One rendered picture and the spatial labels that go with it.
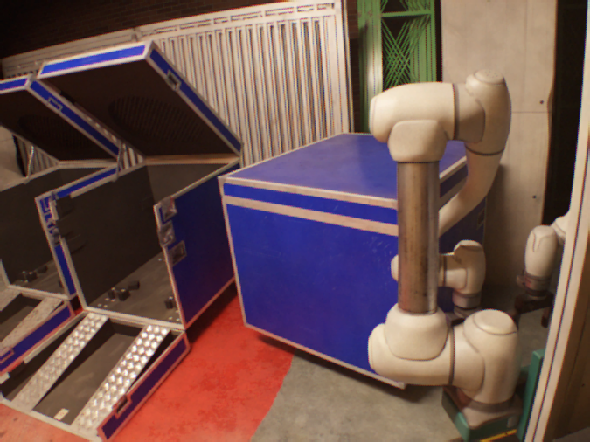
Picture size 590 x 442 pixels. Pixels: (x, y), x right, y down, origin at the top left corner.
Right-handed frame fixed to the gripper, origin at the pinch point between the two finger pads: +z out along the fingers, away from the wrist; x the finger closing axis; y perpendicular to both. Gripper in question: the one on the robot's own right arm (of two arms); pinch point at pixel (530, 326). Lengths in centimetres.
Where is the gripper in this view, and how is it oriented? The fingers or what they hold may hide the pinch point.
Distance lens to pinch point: 173.2
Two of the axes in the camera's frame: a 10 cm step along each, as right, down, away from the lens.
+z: 0.9, 9.2, 3.8
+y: 1.9, 3.6, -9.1
